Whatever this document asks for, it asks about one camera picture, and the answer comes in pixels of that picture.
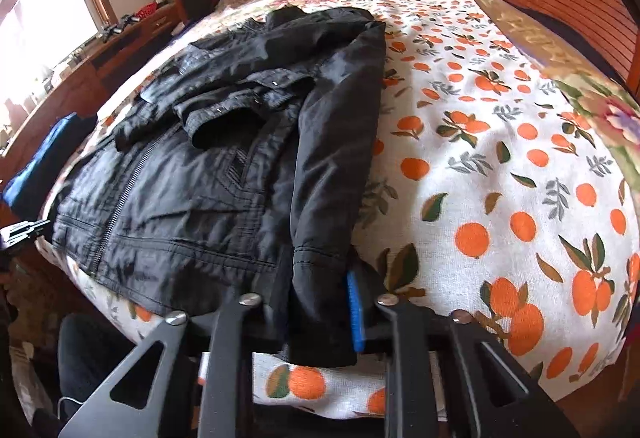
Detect black device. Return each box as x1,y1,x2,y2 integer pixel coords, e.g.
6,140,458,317
100,15,138,43

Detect orange print bed sheet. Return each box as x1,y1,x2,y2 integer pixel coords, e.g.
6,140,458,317
40,0,640,424

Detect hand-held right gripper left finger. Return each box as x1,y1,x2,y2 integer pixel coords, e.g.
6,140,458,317
60,293,262,438

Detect wooden framed window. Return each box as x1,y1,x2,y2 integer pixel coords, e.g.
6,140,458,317
0,0,108,83

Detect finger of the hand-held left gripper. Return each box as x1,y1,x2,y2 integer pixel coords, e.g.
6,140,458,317
0,218,51,251

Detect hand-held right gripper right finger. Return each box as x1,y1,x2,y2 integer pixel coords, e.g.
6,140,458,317
346,268,581,438

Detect black jacket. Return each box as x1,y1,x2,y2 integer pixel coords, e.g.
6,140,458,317
50,6,387,367

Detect long wooden desk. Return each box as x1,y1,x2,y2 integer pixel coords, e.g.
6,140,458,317
0,2,188,159

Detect person's dark trouser leg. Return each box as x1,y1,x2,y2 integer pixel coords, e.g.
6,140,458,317
57,313,166,438

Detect folded blue garment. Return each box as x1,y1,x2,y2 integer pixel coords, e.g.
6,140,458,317
2,113,98,219

